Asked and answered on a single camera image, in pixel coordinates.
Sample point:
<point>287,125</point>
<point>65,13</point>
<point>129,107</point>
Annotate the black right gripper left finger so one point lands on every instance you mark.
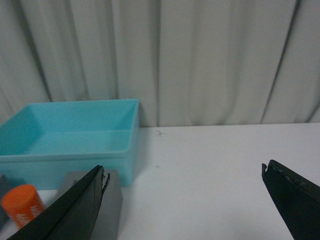
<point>73,215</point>

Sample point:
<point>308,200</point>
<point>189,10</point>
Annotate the light blue plastic box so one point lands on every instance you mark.
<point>43,142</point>

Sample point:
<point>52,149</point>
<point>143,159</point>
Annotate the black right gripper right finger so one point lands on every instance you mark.
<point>296,198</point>

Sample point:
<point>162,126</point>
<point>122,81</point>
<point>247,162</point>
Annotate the gray block with round hole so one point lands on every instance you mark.
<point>107,222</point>

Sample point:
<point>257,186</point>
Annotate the orange cylinder part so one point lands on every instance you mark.
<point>22,204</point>

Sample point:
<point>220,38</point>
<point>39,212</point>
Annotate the white curtain backdrop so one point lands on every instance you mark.
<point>188,62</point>

